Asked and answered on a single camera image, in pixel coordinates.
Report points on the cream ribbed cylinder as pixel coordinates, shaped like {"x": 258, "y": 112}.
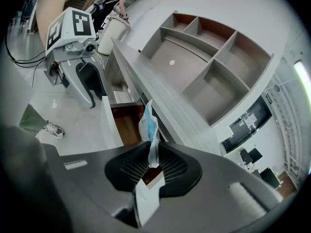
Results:
{"x": 110, "y": 38}

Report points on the black wall screen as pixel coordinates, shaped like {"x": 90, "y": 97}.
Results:
{"x": 247, "y": 122}

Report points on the grey sneaker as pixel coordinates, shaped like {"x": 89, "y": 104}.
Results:
{"x": 54, "y": 130}

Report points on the green wall sign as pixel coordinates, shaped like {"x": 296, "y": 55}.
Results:
{"x": 269, "y": 99}

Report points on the olive trousers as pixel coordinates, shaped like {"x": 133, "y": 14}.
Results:
{"x": 31, "y": 120}

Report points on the person's left forearm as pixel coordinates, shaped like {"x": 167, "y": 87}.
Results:
{"x": 49, "y": 8}

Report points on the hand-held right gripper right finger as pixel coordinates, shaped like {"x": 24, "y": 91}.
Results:
{"x": 213, "y": 190}

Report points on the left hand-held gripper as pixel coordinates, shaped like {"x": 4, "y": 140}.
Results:
{"x": 68, "y": 30}

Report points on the white wooden drawer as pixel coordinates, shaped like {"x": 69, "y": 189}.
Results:
{"x": 128, "y": 125}

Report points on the white round hole cover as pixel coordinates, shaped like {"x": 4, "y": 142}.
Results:
{"x": 172, "y": 62}

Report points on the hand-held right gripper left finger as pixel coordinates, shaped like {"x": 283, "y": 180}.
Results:
{"x": 97, "y": 178}

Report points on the grey wooden desk with hutch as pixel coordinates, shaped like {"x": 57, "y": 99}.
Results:
{"x": 170, "y": 86}

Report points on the blue and white plastic packet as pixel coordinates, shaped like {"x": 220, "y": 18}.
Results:
{"x": 148, "y": 127}

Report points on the ceiling light tube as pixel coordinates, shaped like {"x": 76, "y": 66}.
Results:
{"x": 302, "y": 74}

